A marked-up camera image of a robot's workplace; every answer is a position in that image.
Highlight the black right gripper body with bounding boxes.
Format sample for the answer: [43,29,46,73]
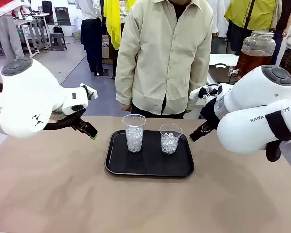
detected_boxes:
[199,97,219,127]

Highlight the clear plastic cup with ice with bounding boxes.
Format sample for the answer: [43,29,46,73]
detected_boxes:
[159,124,183,155]
[122,113,146,154]

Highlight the glass tea dispenser jar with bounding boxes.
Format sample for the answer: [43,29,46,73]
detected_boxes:
[228,30,276,80]

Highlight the person's left forearm beige sleeve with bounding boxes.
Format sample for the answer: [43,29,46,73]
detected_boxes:
[188,55,213,111]

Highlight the person's right forearm beige sleeve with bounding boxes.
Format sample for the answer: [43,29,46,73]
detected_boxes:
[115,55,136,105]

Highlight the small black tray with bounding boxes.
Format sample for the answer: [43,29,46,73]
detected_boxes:
[208,62,241,84]

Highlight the black plastic serving tray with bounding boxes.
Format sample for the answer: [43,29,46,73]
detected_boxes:
[104,129,194,179]

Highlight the person in beige shirt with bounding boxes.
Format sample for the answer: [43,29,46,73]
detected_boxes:
[115,0,215,119]

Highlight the brown cardboard box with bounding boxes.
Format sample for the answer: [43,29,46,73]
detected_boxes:
[102,35,112,64]

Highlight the mannequin with navy apron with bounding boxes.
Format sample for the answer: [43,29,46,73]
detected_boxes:
[75,0,104,76]

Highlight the white hanging coat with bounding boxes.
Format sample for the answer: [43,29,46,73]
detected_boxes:
[212,0,230,38]

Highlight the grey plastic stool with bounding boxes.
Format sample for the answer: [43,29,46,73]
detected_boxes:
[49,32,68,51]

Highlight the black bag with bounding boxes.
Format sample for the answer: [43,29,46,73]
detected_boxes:
[53,24,64,37]

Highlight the yellow hanging cloth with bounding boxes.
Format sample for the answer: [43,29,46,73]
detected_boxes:
[103,0,136,51]

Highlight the mannequin in yellow-green jacket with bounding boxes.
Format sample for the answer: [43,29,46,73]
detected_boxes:
[224,0,282,56]

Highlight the dark framed board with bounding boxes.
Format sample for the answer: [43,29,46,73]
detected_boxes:
[54,6,72,26]

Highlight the person in grey trousers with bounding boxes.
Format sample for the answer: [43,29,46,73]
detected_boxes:
[0,13,25,65]

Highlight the grey metal workbench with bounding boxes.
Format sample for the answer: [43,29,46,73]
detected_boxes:
[13,13,51,59]

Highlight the black office chair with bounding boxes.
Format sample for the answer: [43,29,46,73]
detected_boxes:
[42,0,54,25]

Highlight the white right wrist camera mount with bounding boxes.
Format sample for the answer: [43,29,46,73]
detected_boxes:
[189,83,232,107]

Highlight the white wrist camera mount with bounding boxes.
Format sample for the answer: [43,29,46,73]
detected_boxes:
[189,83,232,107]
[79,83,98,100]

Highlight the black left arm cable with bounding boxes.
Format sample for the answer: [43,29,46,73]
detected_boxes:
[0,81,87,132]

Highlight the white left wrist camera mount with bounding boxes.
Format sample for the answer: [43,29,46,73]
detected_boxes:
[79,83,98,100]

